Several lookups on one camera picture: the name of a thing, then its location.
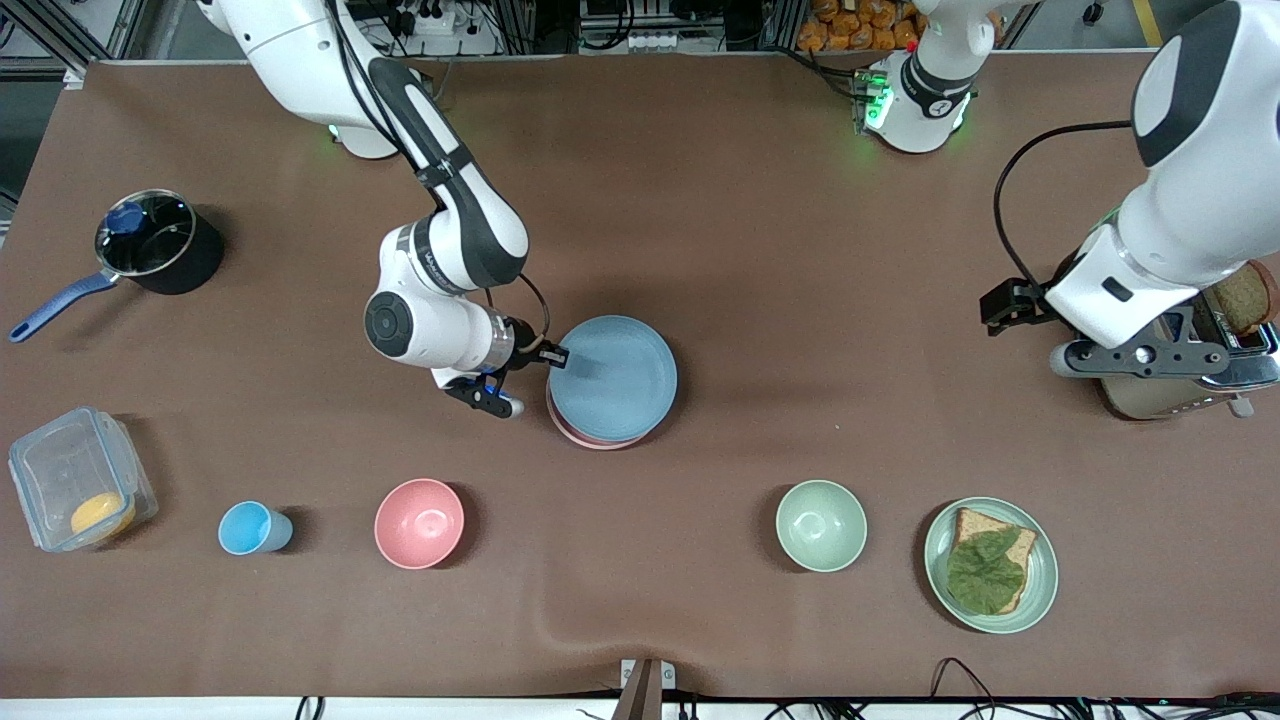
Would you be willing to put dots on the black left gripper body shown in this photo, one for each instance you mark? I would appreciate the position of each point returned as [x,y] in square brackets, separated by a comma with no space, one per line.
[1012,303]

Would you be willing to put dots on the green bowl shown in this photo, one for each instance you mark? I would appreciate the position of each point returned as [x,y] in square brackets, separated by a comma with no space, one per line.
[822,526]

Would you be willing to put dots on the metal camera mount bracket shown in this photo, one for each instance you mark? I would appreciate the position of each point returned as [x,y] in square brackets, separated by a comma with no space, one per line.
[645,688]

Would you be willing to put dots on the clear container with blue seal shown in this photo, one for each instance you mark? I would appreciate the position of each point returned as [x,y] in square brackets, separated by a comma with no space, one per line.
[60,470]

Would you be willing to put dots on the blue plate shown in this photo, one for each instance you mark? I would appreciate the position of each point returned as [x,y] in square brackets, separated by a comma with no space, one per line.
[620,375]

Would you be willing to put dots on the brown bread slice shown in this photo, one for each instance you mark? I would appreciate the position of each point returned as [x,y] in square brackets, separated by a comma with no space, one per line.
[1010,535]

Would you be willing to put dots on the brown table cloth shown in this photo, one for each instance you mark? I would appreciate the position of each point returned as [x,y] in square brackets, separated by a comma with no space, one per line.
[750,220]

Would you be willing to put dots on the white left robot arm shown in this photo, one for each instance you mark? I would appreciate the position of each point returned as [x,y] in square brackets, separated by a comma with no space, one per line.
[1190,180]

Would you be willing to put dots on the silver toaster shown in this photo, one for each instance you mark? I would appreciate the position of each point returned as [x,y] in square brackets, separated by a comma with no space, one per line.
[1160,395]

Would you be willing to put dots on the white power strip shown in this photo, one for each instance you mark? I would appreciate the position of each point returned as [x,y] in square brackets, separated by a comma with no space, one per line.
[650,40]

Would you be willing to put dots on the yellow food in container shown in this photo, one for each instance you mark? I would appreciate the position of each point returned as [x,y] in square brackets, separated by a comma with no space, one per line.
[100,513]

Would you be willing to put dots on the glass lid with blue knob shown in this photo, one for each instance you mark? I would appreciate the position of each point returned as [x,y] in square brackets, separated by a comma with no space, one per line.
[150,240]

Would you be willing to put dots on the pink bowl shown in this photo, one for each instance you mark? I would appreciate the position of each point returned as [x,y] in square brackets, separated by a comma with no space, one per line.
[420,525]

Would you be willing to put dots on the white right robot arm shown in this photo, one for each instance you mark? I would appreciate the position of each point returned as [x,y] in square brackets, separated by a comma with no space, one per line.
[450,210]

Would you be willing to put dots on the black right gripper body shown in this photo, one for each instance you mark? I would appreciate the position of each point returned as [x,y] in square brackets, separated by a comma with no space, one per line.
[524,346]

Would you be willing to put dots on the bag of orange buns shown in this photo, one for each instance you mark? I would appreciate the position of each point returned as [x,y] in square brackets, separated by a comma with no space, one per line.
[860,25]

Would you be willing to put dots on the blue cup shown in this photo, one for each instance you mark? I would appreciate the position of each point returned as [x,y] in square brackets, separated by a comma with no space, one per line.
[250,528]

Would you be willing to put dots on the pink plate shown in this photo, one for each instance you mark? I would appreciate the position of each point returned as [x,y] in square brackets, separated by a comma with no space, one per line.
[585,440]

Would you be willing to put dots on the green plate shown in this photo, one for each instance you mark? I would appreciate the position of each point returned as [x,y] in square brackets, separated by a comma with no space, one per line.
[1040,590]

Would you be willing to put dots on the green lettuce leaf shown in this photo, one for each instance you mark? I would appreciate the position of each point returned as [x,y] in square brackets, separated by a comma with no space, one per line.
[985,575]

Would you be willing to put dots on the toast slice in toaster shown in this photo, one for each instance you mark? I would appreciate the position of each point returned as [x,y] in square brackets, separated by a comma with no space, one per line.
[1242,298]

